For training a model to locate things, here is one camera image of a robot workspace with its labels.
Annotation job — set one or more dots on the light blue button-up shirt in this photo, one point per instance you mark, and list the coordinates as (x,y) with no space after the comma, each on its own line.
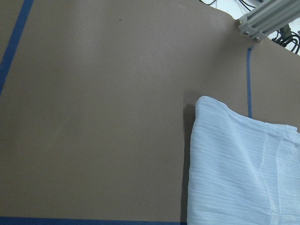
(242,171)

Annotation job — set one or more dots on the grey aluminium frame post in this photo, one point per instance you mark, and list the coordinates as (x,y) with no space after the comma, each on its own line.
(268,17)

